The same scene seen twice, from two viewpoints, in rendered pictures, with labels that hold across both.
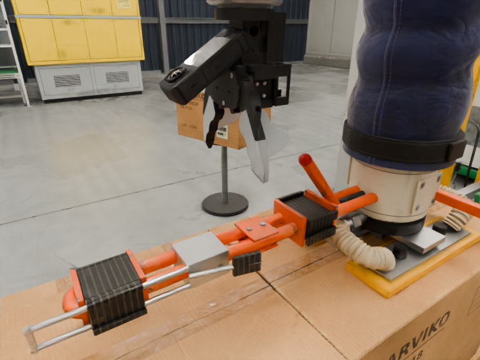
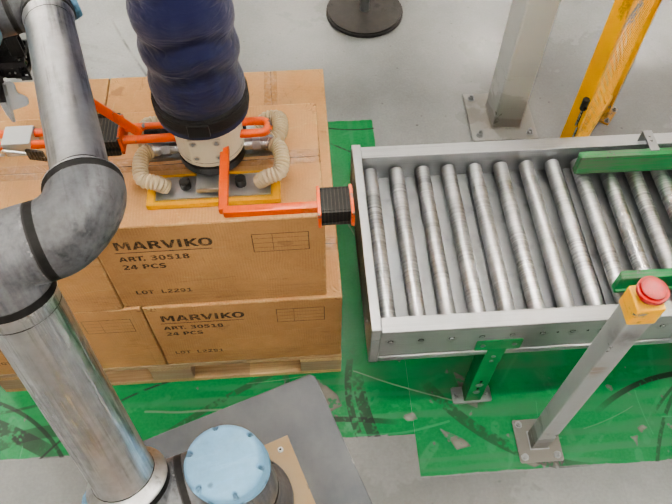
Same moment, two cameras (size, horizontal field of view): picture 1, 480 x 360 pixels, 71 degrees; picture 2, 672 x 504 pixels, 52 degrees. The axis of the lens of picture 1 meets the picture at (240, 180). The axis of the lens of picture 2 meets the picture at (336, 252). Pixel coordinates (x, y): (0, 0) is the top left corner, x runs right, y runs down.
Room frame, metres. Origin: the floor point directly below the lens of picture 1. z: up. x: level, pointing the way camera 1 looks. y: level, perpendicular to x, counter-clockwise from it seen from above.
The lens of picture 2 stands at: (-0.24, -1.18, 2.35)
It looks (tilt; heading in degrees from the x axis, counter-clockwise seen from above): 57 degrees down; 28
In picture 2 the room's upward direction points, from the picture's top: straight up
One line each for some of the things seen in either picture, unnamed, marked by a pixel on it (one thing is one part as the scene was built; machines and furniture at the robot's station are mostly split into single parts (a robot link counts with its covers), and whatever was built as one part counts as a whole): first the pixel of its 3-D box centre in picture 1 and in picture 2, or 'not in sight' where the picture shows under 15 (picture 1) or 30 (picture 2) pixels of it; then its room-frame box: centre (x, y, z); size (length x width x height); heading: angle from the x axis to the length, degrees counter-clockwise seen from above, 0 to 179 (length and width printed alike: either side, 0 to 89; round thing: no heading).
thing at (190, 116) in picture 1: (223, 109); not in sight; (2.52, 0.13, 0.82); 0.60 x 0.40 x 0.40; 52
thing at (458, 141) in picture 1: (400, 135); (200, 96); (0.67, -0.33, 1.19); 0.23 x 0.23 x 0.04
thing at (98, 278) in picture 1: (109, 286); not in sight; (0.36, 0.18, 1.07); 0.08 x 0.07 x 0.05; 122
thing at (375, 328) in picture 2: not in sight; (365, 234); (0.89, -0.68, 0.58); 0.70 x 0.03 x 0.06; 32
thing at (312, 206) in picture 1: (304, 216); (107, 134); (0.54, -0.12, 1.07); 0.10 x 0.08 x 0.06; 32
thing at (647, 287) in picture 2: not in sight; (651, 292); (0.77, -1.44, 1.02); 0.07 x 0.07 x 0.04
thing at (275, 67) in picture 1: (248, 61); (5, 50); (0.46, -0.01, 1.35); 0.09 x 0.08 x 0.12; 123
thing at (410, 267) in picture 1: (418, 245); (213, 185); (0.59, -0.38, 0.97); 0.34 x 0.10 x 0.05; 122
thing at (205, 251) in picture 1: (200, 258); (20, 141); (0.42, 0.06, 1.06); 0.07 x 0.07 x 0.04; 32
